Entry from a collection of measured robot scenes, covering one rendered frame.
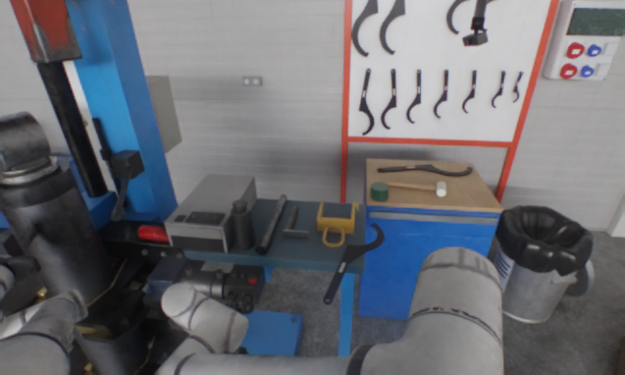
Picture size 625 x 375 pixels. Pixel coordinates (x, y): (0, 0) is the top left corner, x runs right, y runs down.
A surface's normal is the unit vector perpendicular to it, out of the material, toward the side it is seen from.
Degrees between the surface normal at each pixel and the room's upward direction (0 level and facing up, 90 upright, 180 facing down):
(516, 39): 90
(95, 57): 90
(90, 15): 90
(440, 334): 16
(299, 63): 90
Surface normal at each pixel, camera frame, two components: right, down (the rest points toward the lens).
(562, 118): -0.14, 0.48
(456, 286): -0.13, -0.89
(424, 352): -0.40, -0.81
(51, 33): 0.87, 0.22
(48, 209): 0.73, 0.32
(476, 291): 0.21, -0.80
